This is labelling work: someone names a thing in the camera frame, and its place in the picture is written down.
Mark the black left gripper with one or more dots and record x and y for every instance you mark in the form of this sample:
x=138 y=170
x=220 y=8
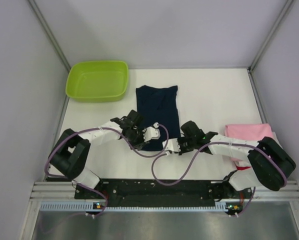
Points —
x=138 y=145

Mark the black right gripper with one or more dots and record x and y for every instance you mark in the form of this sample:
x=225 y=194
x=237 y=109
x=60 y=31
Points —
x=182 y=151

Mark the navy blue t shirt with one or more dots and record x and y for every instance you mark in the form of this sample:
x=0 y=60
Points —
x=158 y=105

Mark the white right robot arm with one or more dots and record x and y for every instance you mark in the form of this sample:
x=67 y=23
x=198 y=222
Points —
x=267 y=162

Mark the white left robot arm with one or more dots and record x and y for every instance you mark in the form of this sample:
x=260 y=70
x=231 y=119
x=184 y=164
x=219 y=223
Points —
x=70 y=154

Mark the red folded t shirt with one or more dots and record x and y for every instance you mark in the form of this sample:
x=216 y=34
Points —
x=242 y=168

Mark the pink folded t shirt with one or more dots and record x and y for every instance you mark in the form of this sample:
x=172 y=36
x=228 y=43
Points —
x=249 y=132

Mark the lime green plastic basin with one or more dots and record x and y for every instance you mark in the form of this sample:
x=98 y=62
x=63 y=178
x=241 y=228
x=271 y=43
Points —
x=98 y=81

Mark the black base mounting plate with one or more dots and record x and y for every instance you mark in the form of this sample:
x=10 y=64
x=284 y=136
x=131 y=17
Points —
x=149 y=193

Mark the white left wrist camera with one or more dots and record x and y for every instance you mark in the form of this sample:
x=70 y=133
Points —
x=151 y=132

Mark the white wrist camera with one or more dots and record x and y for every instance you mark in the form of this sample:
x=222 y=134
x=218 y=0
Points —
x=171 y=146
x=151 y=132

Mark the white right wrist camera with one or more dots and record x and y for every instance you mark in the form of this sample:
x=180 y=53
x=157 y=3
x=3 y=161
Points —
x=171 y=146

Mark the grey slotted cable duct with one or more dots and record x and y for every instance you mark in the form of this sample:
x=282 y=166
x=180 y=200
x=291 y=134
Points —
x=82 y=206

